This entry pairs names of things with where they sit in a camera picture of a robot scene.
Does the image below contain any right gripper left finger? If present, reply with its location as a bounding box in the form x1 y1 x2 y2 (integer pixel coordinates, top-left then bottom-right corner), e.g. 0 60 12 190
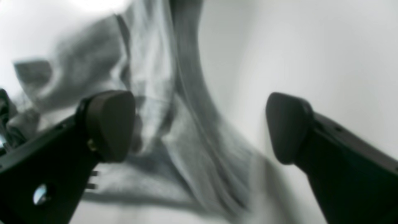
0 90 135 224

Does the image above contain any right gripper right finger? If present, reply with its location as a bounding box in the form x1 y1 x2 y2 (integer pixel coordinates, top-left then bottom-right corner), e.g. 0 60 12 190
265 92 398 224

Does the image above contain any grey T-shirt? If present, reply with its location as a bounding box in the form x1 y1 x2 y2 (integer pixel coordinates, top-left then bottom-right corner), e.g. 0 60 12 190
1 0 299 224

